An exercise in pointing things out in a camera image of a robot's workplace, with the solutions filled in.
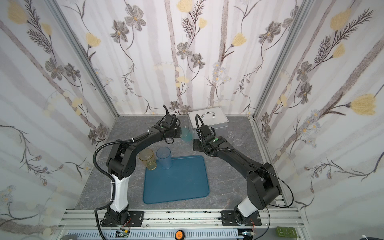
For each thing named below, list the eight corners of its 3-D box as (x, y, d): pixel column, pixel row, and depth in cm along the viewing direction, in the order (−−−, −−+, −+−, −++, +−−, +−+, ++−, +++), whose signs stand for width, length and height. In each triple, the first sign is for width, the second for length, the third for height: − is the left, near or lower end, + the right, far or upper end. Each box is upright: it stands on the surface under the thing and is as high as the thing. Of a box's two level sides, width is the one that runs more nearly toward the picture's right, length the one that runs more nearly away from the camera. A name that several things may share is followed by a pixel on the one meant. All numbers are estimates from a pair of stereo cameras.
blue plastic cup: (159, 169, 93) (155, 159, 82) (161, 158, 98) (157, 147, 87) (172, 169, 93) (169, 159, 82) (173, 158, 98) (171, 147, 87)
